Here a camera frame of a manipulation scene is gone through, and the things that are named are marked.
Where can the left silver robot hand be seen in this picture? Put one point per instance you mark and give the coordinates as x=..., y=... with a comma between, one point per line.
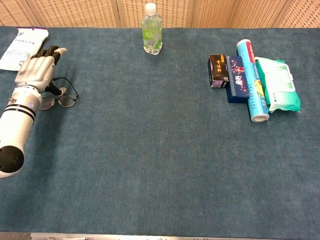
x=36, y=71

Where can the black-framed eyeglasses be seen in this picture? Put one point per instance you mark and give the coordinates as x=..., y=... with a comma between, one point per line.
x=68, y=100

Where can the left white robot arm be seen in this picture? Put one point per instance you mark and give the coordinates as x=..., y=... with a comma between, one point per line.
x=17, y=125

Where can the white plastic pouch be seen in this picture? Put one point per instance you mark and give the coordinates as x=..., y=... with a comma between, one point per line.
x=18, y=46

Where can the wicker folding screen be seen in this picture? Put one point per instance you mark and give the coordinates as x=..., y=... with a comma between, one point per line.
x=75, y=12

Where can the clear bottle green label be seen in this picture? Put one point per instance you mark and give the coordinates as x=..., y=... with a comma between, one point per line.
x=151, y=35

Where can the small black box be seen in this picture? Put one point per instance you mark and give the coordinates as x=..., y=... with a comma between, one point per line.
x=218, y=71

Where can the long dark blue box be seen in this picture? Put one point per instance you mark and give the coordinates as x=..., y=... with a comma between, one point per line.
x=237, y=82

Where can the blue food wrap roll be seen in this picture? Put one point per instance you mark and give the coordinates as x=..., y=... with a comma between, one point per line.
x=252, y=82

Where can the green wet wipes pack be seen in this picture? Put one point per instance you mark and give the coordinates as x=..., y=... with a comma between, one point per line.
x=280, y=85

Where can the aluminium table edge rail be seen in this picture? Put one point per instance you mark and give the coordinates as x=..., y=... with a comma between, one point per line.
x=150, y=236

